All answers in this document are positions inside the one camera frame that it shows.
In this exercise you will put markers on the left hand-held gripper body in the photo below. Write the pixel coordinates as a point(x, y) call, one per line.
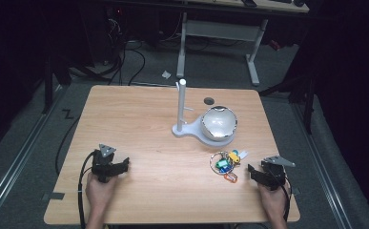
point(102, 163)

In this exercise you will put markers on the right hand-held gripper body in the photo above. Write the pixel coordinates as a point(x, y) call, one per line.
point(274, 175)

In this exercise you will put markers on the person's right hand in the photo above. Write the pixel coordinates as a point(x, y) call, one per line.
point(276, 200)

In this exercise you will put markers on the person's left hand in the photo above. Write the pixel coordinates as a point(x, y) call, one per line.
point(98, 194)

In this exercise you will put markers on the grey tape strip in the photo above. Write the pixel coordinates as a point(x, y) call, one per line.
point(54, 196)

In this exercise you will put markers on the silver metal bowl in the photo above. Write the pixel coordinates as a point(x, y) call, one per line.
point(219, 123)

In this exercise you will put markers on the black metal stand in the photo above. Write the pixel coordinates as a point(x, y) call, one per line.
point(306, 101)
point(49, 86)

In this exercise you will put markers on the dark round table grommet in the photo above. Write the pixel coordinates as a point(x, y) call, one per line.
point(209, 101)

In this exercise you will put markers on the white paper scrap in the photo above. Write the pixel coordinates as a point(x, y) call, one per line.
point(166, 74)

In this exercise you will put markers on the aluminium floor rail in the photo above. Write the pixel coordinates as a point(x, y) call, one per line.
point(323, 168)
point(20, 156)

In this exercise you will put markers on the wooden desk with white frame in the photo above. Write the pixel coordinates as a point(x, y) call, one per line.
point(223, 30)

